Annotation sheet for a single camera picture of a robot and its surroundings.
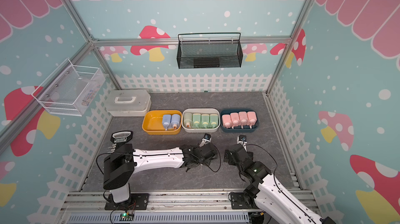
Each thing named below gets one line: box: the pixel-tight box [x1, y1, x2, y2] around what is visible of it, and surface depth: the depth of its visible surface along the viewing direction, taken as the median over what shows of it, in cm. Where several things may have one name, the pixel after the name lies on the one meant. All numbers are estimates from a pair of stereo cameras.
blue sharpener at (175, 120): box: [170, 114, 181, 130], surface depth 98 cm
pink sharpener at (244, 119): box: [238, 111, 249, 129], surface depth 99 cm
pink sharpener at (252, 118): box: [246, 110, 258, 129], surface depth 99 cm
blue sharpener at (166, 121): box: [162, 114, 172, 131], surface depth 98 cm
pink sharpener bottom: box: [230, 112, 241, 129], surface depth 99 cm
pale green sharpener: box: [183, 112, 193, 129], surface depth 99 cm
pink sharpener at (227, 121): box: [221, 114, 233, 129], surface depth 99 cm
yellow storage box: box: [141, 109, 183, 135], surface depth 102 cm
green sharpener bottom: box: [201, 114, 210, 129], surface depth 98 cm
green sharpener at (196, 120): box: [192, 113, 202, 129], surface depth 99 cm
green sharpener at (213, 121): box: [209, 113, 219, 129], surface depth 98 cm
